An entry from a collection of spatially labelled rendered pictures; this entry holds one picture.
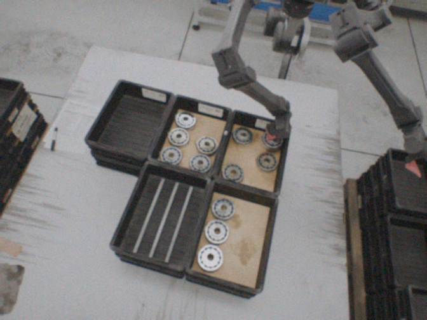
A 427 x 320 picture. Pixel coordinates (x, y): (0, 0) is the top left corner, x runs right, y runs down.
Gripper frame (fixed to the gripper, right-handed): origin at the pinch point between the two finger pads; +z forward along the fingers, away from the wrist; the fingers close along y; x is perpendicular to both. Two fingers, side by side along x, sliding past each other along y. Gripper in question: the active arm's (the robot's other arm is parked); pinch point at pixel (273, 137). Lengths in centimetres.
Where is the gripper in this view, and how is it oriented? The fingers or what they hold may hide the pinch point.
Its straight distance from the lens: 157.9
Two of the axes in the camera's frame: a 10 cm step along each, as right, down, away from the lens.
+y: 9.2, -2.8, 2.9
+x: -3.8, -8.2, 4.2
